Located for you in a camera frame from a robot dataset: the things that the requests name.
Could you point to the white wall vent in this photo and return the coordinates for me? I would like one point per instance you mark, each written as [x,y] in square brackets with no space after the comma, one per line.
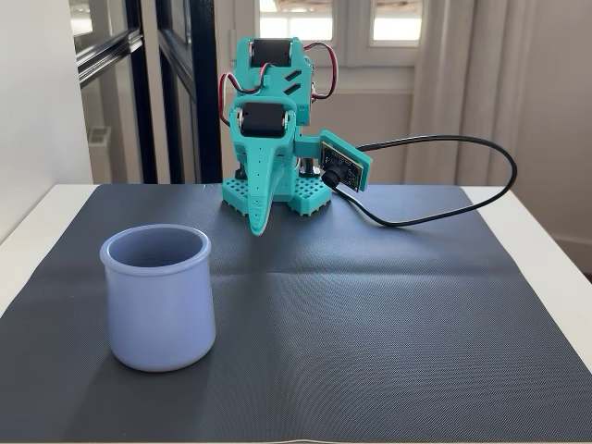
[99,135]

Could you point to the metal table clamp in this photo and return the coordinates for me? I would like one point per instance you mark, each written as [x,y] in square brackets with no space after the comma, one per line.
[309,167]

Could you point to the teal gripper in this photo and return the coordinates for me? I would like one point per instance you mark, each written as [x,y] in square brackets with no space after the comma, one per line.
[260,149]

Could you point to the lavender blue pot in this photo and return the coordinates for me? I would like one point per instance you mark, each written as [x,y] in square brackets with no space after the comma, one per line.
[159,314]

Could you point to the white framed window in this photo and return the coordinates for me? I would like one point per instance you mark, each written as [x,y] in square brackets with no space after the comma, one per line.
[296,28]

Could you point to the black table clamp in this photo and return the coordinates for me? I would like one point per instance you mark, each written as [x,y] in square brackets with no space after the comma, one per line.
[238,173]

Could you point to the beige curtain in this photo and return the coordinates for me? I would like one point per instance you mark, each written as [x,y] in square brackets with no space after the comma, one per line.
[509,69]

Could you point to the black framed glass door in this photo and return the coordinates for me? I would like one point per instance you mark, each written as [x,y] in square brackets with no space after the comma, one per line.
[203,92]

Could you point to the teal robot arm with base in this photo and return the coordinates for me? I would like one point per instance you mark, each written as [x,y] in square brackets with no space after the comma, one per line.
[277,83]

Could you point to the dark grey ribbed mat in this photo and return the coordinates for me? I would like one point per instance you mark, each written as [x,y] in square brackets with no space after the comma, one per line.
[416,370]

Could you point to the wrist camera on teal mount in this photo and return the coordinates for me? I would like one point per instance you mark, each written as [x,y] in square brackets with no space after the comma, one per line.
[347,162]

